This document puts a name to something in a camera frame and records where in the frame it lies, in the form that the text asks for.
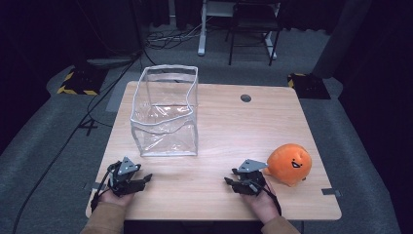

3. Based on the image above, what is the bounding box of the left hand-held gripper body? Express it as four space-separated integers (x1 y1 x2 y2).
108 156 146 197

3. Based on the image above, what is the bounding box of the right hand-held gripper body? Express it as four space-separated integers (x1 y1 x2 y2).
236 158 269 197

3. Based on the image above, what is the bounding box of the clear plastic bag white trim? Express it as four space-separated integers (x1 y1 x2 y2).
130 63 200 158

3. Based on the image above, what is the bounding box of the orange plush toy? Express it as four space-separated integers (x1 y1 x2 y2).
263 142 314 188

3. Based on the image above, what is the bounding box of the person's left hand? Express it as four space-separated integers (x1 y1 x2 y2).
97 189 136 208

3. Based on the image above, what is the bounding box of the person's right hand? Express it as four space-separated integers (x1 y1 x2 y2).
241 186 282 225

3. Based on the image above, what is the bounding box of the black yellow striped stand base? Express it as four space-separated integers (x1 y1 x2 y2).
56 65 109 97

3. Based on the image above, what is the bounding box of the black stand base yellow corner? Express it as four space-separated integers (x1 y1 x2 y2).
286 72 332 100

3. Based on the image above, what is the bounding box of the black chair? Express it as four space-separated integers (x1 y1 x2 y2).
225 0 282 67

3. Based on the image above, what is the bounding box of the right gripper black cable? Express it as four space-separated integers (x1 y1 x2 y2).
263 177 282 217

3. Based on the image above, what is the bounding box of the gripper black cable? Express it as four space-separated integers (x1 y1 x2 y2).
263 177 282 217
90 161 122 213

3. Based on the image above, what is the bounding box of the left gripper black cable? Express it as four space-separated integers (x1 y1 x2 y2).
90 161 122 213

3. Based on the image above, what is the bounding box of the long black floor cable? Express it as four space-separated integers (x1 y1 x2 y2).
11 48 147 234

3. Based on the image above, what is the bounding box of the grey metal table bracket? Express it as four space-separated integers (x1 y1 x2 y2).
320 187 343 198

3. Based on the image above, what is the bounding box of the bundle of floor cables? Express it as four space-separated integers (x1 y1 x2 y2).
145 19 208 51

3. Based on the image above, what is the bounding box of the white desk frame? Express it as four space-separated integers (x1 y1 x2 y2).
197 0 279 60

